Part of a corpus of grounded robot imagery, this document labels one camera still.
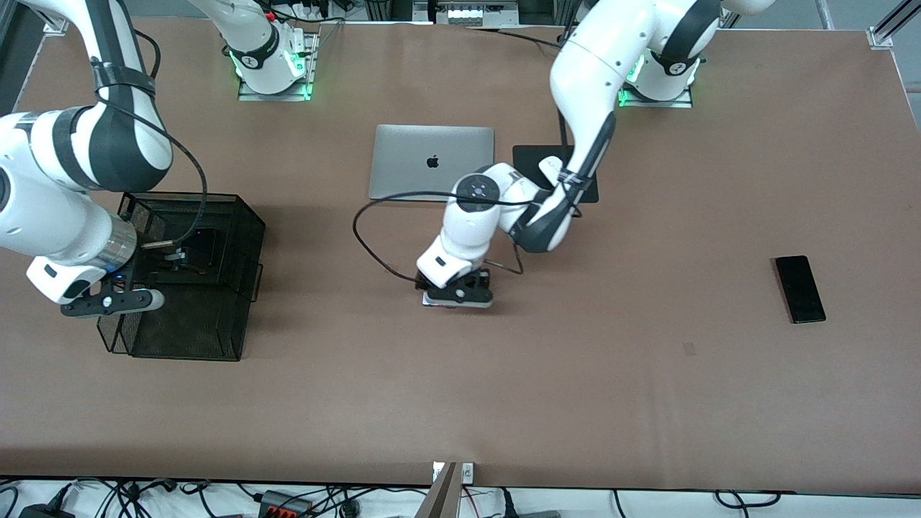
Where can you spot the black hub with orange ports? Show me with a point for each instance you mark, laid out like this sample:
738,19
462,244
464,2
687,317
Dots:
284,503

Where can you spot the white power strip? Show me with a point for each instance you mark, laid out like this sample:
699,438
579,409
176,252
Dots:
306,8

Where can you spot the aluminium frame profile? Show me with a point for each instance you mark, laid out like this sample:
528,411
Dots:
881,36

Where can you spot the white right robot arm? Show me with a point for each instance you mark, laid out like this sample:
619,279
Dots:
43,216

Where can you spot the silver closed laptop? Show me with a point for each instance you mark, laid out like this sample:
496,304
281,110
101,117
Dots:
403,165

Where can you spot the black power adapter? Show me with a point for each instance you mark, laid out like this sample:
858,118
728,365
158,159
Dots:
43,512

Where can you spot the aluminium profile bar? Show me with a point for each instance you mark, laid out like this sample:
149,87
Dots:
442,496

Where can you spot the black flip phone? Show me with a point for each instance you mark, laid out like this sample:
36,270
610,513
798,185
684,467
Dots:
205,241

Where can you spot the black mouse pad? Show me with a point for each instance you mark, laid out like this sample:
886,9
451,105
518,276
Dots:
525,162

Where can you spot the black mesh two-tier tray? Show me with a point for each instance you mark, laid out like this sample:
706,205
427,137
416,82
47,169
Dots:
201,324

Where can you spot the white computer mouse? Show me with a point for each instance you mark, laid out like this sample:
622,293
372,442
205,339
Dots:
548,167

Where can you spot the grey device with white connectors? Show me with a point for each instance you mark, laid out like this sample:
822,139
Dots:
468,14

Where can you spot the black slab smartphone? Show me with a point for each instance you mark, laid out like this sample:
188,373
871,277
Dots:
800,291

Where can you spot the small metal corner bracket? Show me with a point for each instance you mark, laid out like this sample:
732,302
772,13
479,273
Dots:
468,473
437,471

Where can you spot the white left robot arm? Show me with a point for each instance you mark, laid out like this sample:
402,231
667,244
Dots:
597,72

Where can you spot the aluminium table corner bracket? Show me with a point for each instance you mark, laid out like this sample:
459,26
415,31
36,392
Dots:
57,26

